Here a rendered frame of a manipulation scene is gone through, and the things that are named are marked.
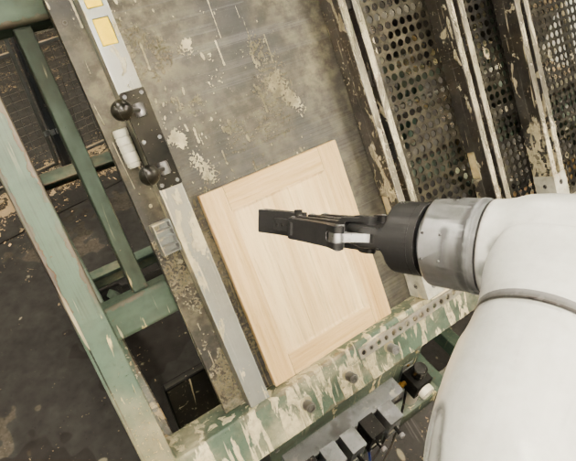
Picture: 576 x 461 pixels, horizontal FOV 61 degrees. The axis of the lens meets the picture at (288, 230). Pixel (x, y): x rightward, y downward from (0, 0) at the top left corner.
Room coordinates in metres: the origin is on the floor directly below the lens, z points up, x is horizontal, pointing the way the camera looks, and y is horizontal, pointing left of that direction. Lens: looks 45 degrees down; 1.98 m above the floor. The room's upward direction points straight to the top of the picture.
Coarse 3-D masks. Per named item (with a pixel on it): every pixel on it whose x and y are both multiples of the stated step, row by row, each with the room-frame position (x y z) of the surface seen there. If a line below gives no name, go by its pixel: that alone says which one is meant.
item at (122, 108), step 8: (112, 104) 0.74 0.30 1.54; (120, 104) 0.74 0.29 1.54; (128, 104) 0.75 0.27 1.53; (136, 104) 0.83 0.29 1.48; (112, 112) 0.73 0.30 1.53; (120, 112) 0.73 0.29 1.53; (128, 112) 0.74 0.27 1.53; (136, 112) 0.81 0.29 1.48; (144, 112) 0.83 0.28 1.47; (120, 120) 0.73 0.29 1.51
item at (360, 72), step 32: (320, 0) 1.21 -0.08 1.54; (352, 0) 1.18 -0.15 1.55; (352, 32) 1.13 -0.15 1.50; (352, 64) 1.11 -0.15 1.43; (352, 96) 1.10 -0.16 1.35; (384, 96) 1.08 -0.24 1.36; (384, 128) 1.05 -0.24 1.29; (384, 160) 0.98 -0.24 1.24; (384, 192) 0.97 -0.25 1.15; (416, 288) 0.82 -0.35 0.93
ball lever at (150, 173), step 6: (162, 162) 0.78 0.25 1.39; (144, 168) 0.69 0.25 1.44; (150, 168) 0.69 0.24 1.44; (156, 168) 0.70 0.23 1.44; (162, 168) 0.76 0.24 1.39; (168, 168) 0.78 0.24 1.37; (144, 174) 0.68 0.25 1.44; (150, 174) 0.68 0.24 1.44; (156, 174) 0.69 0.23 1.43; (162, 174) 0.77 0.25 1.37; (144, 180) 0.67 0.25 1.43; (150, 180) 0.67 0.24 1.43; (156, 180) 0.68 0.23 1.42
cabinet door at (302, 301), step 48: (240, 192) 0.83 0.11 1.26; (288, 192) 0.88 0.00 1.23; (336, 192) 0.92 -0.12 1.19; (240, 240) 0.76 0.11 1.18; (288, 240) 0.80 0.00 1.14; (240, 288) 0.69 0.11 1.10; (288, 288) 0.73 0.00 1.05; (336, 288) 0.77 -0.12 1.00; (288, 336) 0.65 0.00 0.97; (336, 336) 0.68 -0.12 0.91
